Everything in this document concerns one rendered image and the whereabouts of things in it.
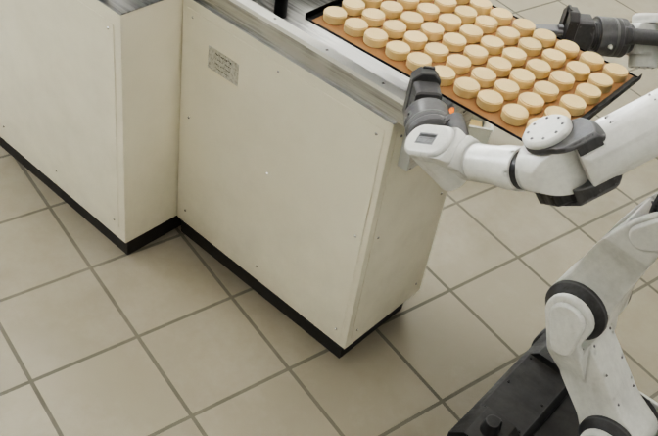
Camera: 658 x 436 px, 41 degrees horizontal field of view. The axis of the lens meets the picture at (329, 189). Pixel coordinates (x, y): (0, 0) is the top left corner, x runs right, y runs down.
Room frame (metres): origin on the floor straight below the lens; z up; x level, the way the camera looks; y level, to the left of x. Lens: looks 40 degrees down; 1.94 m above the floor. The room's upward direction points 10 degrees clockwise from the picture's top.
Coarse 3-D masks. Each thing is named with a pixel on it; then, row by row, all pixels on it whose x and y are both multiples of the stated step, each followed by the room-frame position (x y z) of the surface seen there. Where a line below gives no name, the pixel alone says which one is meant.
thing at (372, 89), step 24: (216, 0) 1.92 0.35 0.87; (240, 0) 1.88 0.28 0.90; (240, 24) 1.87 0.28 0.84; (264, 24) 1.83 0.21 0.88; (288, 24) 1.81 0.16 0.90; (288, 48) 1.78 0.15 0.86; (312, 48) 1.73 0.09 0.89; (336, 72) 1.69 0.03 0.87; (360, 72) 1.66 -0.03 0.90; (360, 96) 1.65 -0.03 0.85; (384, 96) 1.61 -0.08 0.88
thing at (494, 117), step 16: (384, 0) 1.82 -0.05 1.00; (320, 16) 1.70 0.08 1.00; (352, 16) 1.72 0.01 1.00; (336, 32) 1.64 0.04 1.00; (448, 32) 1.72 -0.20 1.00; (368, 48) 1.60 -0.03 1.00; (384, 48) 1.61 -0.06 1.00; (544, 48) 1.72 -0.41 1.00; (400, 64) 1.56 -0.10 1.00; (432, 64) 1.58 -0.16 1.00; (544, 80) 1.59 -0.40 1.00; (576, 80) 1.61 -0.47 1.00; (448, 96) 1.47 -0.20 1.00; (560, 96) 1.54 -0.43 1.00; (480, 112) 1.44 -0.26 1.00; (496, 112) 1.45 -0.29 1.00; (512, 128) 1.40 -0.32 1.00
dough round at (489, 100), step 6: (486, 90) 1.48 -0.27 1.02; (492, 90) 1.49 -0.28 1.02; (480, 96) 1.46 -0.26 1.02; (486, 96) 1.46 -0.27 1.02; (492, 96) 1.47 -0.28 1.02; (498, 96) 1.47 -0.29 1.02; (480, 102) 1.45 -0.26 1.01; (486, 102) 1.45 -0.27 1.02; (492, 102) 1.45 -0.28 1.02; (498, 102) 1.45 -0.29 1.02; (486, 108) 1.44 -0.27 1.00; (492, 108) 1.44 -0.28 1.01; (498, 108) 1.45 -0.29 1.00
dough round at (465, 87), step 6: (462, 78) 1.51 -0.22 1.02; (468, 78) 1.52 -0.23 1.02; (456, 84) 1.49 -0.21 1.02; (462, 84) 1.49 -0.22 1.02; (468, 84) 1.49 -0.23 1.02; (474, 84) 1.50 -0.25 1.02; (456, 90) 1.48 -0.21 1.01; (462, 90) 1.47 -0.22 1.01; (468, 90) 1.48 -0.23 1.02; (474, 90) 1.48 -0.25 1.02; (462, 96) 1.47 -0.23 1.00; (468, 96) 1.47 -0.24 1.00; (474, 96) 1.48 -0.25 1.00
